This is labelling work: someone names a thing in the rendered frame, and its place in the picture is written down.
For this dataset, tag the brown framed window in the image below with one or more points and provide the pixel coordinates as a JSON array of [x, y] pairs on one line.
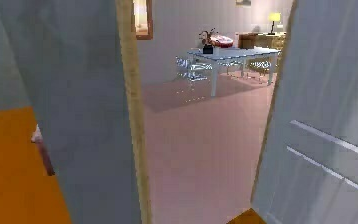
[[143, 18]]

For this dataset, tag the framed wall picture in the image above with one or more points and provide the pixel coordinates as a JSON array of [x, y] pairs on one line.
[[243, 2]]

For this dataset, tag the black pot house plant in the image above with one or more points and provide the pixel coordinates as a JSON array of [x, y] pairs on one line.
[[207, 41]]

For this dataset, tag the clear plastic chair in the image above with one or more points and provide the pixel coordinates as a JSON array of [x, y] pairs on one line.
[[191, 69], [260, 65]]

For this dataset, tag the white dining table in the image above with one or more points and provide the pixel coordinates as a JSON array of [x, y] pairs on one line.
[[235, 55]]

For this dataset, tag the grey room door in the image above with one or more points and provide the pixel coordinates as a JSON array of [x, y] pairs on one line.
[[83, 110]]

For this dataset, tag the yellow table lamp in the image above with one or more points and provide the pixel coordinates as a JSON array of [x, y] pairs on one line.
[[273, 20]]

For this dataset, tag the red bowl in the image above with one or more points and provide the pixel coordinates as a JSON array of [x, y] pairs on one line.
[[222, 40]]

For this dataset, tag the brown wooden sideboard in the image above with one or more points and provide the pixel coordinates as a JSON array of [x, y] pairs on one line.
[[263, 40]]

